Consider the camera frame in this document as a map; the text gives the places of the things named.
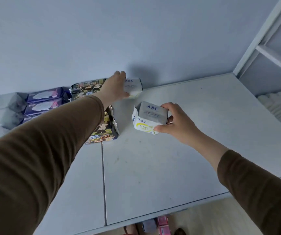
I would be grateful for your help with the white metal shelf frame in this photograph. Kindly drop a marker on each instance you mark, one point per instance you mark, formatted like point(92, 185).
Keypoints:
point(265, 29)

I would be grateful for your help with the pink packet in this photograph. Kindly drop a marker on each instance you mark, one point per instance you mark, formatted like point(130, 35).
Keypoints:
point(163, 225)

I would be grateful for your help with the person's right hand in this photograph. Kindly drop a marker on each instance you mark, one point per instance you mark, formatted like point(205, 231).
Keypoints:
point(180, 129)

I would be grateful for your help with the person's right forearm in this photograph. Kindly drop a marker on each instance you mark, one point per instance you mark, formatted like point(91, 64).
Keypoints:
point(253, 188)

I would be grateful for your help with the person's left forearm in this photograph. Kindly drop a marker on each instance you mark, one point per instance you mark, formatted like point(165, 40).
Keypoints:
point(45, 156)

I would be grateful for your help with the black and gold packet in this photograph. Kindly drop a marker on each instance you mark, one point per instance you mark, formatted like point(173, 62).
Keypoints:
point(107, 124)
point(86, 88)
point(103, 137)

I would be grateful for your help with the purple packet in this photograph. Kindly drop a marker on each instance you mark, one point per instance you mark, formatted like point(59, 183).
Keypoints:
point(30, 118)
point(48, 94)
point(43, 106)

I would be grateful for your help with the person's right middle finger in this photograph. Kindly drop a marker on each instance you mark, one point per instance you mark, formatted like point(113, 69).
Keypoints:
point(170, 119)

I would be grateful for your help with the stack of white padded packs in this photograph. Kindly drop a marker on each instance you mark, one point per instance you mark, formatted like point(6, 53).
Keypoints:
point(278, 105)

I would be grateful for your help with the grey lilac packet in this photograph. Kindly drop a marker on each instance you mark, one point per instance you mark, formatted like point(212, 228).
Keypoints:
point(150, 226)

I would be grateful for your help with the dark shoe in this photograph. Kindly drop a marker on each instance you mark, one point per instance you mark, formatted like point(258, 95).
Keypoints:
point(180, 232)

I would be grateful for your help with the white packet with yellow print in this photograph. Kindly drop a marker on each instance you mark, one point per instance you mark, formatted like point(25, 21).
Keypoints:
point(147, 118)
point(134, 88)

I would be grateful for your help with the person's left thumb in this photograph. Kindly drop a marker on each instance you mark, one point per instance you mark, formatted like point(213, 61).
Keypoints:
point(125, 95)

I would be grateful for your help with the person's left hand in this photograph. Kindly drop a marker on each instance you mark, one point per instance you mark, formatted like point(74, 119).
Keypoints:
point(112, 89)

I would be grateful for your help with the person's right thumb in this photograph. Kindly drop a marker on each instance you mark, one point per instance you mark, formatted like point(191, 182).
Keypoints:
point(162, 128)

